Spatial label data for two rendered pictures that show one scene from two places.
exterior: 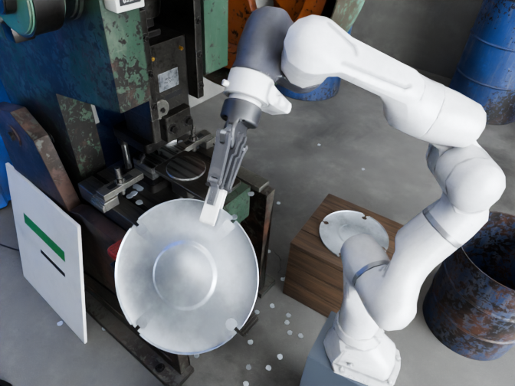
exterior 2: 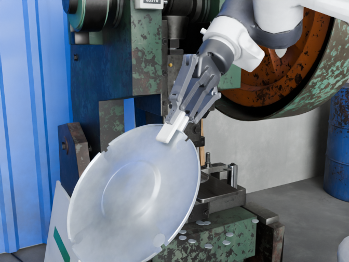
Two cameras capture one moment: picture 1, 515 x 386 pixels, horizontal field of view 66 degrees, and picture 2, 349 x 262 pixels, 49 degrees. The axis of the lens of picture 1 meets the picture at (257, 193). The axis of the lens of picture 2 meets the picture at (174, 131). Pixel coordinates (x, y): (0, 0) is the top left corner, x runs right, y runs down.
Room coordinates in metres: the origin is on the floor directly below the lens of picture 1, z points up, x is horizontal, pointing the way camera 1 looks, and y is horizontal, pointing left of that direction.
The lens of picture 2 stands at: (-0.10, -0.23, 1.20)
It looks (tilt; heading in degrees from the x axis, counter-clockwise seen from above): 13 degrees down; 25
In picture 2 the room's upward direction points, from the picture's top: straight up
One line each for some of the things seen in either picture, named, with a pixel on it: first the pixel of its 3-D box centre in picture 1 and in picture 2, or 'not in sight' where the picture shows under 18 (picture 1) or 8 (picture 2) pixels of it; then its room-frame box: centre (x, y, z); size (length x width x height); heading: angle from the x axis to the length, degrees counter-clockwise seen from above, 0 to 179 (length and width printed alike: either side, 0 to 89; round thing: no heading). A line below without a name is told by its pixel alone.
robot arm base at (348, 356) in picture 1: (366, 341); not in sight; (0.58, -0.34, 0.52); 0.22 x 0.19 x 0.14; 62
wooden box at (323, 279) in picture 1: (345, 261); not in sight; (1.16, -0.42, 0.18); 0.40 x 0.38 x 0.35; 60
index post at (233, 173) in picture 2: not in sight; (232, 175); (1.13, 0.13, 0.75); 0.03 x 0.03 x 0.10; 55
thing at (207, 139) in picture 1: (195, 137); (209, 165); (1.20, 0.24, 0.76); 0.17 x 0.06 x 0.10; 145
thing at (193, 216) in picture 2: (198, 189); (197, 200); (0.96, 0.19, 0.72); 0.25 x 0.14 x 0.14; 55
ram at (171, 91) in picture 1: (159, 83); (176, 95); (1.04, 0.30, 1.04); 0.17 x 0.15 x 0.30; 55
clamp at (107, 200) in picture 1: (117, 182); not in sight; (0.92, 0.43, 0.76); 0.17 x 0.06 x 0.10; 145
